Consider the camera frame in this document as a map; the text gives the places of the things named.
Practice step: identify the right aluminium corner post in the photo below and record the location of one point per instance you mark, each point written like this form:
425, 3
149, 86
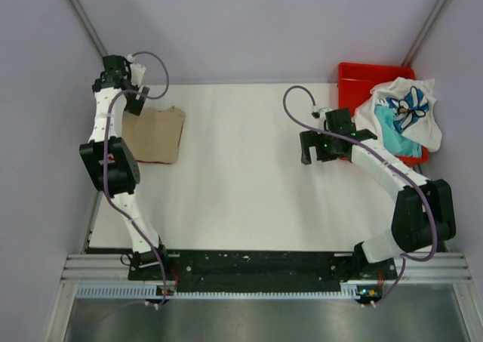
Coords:
425, 31

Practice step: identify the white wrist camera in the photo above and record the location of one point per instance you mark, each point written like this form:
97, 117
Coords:
320, 113
137, 71

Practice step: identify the teal t-shirt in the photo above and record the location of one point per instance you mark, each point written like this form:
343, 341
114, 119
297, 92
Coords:
392, 140

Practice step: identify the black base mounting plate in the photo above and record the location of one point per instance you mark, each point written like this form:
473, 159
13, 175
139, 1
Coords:
204, 270

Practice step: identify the white printed t-shirt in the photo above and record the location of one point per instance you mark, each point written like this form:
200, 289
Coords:
413, 103

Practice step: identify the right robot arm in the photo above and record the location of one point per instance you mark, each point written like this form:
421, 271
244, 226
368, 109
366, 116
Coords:
423, 212

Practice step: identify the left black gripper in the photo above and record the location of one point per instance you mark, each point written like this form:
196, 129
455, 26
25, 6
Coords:
133, 105

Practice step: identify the aluminium corner post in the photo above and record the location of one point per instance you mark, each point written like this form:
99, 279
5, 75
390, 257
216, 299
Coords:
425, 31
88, 28

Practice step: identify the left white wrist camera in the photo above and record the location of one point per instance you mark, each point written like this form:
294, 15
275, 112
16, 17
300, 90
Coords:
137, 71

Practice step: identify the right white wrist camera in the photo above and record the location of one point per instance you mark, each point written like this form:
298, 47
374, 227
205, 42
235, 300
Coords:
320, 113

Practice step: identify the folded red t-shirt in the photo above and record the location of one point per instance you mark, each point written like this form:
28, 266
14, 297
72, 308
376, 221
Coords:
159, 143

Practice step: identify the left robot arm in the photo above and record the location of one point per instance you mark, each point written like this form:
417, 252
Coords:
110, 164

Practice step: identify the left aluminium corner post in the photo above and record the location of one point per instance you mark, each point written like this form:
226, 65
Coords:
88, 28

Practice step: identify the red plastic bin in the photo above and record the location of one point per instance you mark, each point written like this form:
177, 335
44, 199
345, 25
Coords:
355, 81

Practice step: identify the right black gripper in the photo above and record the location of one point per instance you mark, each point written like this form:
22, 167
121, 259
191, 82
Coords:
310, 139

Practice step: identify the aluminium frame rail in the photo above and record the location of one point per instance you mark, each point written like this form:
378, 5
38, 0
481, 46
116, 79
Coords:
443, 268

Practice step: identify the beige t-shirt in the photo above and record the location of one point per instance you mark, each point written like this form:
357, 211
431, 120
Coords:
148, 116

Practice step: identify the grey slotted cable duct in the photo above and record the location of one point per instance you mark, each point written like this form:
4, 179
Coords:
91, 291

